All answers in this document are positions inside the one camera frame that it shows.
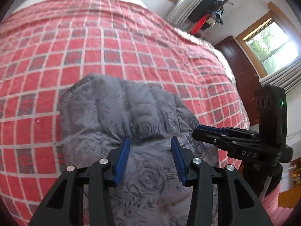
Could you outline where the grey quilted rose-print jacket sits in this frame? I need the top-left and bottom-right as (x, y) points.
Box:
(59, 75), (218, 225)

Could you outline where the coat rack with dark clothes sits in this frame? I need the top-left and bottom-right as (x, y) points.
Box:
(188, 0), (233, 33)

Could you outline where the red bag on rack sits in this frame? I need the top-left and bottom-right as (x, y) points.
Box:
(189, 13), (210, 35)

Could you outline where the red plaid bedspread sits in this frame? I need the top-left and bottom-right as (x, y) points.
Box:
(1, 0), (250, 225)

